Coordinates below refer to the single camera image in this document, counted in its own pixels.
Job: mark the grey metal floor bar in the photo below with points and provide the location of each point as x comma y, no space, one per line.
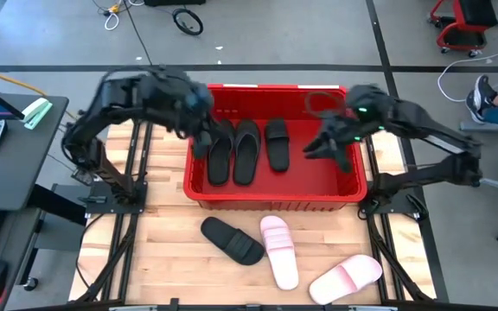
482,126

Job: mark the red rolling creeper seat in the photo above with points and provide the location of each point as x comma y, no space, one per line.
461,26

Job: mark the black slide sandal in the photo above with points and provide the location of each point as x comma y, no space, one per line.
231,242
277,151

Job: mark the pink slide sandal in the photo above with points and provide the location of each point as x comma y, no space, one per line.
280,255
344,281

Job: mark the black frame crossbar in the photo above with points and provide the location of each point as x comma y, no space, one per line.
275,308

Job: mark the black diagonal frame brace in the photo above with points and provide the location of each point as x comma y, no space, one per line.
422,290
85,291

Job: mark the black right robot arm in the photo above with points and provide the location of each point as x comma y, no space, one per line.
426,125

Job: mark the black flip-flop sandal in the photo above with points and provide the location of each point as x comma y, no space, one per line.
220,164
246,160

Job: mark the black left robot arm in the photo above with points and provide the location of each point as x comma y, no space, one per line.
119,95

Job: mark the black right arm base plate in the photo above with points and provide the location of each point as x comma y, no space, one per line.
400,205

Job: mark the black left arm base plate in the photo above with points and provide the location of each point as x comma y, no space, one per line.
102,203

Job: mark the black floor box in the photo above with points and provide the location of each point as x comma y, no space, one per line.
175,2

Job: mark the black desk caster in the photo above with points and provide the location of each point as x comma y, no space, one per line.
30,283

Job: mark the mint green stapler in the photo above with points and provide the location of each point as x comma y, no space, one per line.
36,113

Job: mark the red plastic storage bin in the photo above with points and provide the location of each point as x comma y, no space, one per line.
275,194

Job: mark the black office desk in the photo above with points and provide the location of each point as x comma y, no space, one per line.
15,173

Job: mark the person's shoe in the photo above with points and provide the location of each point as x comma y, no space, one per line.
474,108
487,90

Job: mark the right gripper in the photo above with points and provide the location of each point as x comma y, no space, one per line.
337,131

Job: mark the grey keyboard shelf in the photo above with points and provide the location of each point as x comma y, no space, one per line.
17,242

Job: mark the black aluminium frame rail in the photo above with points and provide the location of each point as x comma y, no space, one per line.
135,155
147,155
372,164

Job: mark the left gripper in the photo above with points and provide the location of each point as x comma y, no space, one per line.
193,105

